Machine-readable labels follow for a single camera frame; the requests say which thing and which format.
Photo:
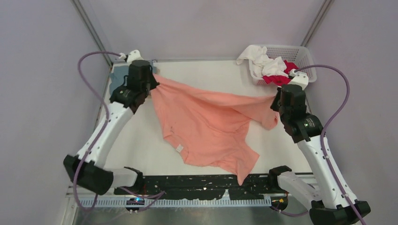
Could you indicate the blue folded t-shirt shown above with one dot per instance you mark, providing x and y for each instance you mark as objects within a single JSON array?
[{"x": 119, "y": 77}]

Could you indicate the aluminium frame rail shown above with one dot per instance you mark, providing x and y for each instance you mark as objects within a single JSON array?
[{"x": 92, "y": 24}]

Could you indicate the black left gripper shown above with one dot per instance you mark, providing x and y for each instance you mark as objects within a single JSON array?
[{"x": 154, "y": 83}]

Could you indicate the peach pink t-shirt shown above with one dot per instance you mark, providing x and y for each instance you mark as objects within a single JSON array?
[{"x": 209, "y": 128}]

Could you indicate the white crumpled t-shirt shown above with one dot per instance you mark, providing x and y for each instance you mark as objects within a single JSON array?
[{"x": 263, "y": 65}]

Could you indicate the white plastic laundry basket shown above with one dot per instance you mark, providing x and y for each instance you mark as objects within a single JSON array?
[{"x": 298, "y": 55}]

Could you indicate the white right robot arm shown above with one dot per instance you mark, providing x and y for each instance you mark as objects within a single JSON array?
[{"x": 333, "y": 202}]

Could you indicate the red t-shirt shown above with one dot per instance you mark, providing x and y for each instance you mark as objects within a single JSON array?
[{"x": 278, "y": 79}]

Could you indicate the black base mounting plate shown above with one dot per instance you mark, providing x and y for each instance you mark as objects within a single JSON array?
[{"x": 208, "y": 187}]

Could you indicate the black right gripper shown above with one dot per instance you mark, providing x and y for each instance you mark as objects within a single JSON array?
[{"x": 274, "y": 106}]

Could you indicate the slotted cable duct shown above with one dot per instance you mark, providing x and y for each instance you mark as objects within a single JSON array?
[{"x": 164, "y": 203}]

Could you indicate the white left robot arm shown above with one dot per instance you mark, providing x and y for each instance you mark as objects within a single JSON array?
[{"x": 87, "y": 168}]

